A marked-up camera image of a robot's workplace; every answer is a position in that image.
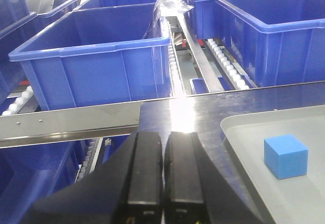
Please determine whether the white roller track left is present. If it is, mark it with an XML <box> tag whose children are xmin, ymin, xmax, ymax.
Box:
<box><xmin>1</xmin><ymin>85</ymin><xmax>34</xmax><ymax>116</ymax></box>

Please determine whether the clear plastic sheet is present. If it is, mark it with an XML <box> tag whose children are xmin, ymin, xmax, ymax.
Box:
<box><xmin>157</xmin><ymin>0</ymin><xmax>194</xmax><ymax>17</ymax></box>

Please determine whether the blue bin front left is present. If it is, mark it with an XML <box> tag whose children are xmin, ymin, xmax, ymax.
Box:
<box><xmin>9</xmin><ymin>3</ymin><xmax>171</xmax><ymax>110</ymax></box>

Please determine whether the steel shelf front rail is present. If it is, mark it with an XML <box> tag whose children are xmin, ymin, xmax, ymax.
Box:
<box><xmin>0</xmin><ymin>80</ymin><xmax>325</xmax><ymax>148</ymax></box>

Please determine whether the small blue bin below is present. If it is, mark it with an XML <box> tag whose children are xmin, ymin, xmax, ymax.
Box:
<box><xmin>189</xmin><ymin>78</ymin><xmax>209</xmax><ymax>94</ymax></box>

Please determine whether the white roller track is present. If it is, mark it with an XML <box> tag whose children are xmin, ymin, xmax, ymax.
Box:
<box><xmin>75</xmin><ymin>138</ymin><xmax>103</xmax><ymax>182</ymax></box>
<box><xmin>165</xmin><ymin>17</ymin><xmax>186</xmax><ymax>98</ymax></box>
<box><xmin>206</xmin><ymin>39</ymin><xmax>250</xmax><ymax>90</ymax></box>
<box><xmin>1</xmin><ymin>85</ymin><xmax>34</xmax><ymax>116</ymax></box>

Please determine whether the grey plastic tray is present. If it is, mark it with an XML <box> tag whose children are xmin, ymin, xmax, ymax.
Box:
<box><xmin>220</xmin><ymin>105</ymin><xmax>324</xmax><ymax>223</ymax></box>

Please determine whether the blue bin front right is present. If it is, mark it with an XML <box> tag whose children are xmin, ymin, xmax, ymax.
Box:
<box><xmin>215</xmin><ymin>0</ymin><xmax>324</xmax><ymax>87</ymax></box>

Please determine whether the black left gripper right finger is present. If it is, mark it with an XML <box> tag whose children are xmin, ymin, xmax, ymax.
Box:
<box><xmin>164</xmin><ymin>132</ymin><xmax>273</xmax><ymax>223</ymax></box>

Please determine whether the lower white roller track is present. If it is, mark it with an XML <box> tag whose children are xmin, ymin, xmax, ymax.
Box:
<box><xmin>75</xmin><ymin>138</ymin><xmax>103</xmax><ymax>182</ymax></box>

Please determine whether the steel centre divider rail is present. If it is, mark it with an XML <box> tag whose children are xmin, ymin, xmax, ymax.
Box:
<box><xmin>177</xmin><ymin>14</ymin><xmax>224</xmax><ymax>92</ymax></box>

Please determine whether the blue bin lower shelf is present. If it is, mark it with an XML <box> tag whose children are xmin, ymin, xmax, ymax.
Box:
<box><xmin>1</xmin><ymin>141</ymin><xmax>89</xmax><ymax>223</ymax></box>

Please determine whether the white roller track centre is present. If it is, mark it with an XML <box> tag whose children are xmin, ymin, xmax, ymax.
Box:
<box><xmin>165</xmin><ymin>17</ymin><xmax>186</xmax><ymax>98</ymax></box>

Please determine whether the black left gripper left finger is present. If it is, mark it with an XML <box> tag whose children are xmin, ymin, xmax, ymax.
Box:
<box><xmin>21</xmin><ymin>132</ymin><xmax>163</xmax><ymax>223</ymax></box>

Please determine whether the blue foam cube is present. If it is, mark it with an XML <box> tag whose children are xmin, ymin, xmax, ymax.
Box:
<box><xmin>264</xmin><ymin>135</ymin><xmax>309</xmax><ymax>180</ymax></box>

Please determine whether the blue bin far back left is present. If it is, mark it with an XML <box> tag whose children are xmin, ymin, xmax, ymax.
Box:
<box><xmin>37</xmin><ymin>0</ymin><xmax>78</xmax><ymax>28</ymax></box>

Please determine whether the white roller track right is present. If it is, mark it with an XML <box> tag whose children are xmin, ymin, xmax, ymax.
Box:
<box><xmin>206</xmin><ymin>39</ymin><xmax>250</xmax><ymax>90</ymax></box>

